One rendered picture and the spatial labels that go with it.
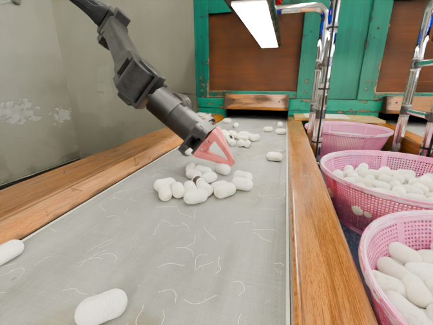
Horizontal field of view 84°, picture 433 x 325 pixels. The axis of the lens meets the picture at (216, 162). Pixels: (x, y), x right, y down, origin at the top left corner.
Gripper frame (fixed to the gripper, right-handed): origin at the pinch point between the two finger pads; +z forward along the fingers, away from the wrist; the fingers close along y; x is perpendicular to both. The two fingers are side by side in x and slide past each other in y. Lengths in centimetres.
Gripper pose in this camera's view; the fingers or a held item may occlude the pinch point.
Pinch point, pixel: (230, 161)
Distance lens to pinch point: 48.8
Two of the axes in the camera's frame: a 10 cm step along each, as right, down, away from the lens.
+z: 7.6, 6.5, 0.1
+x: -6.0, 7.0, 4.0
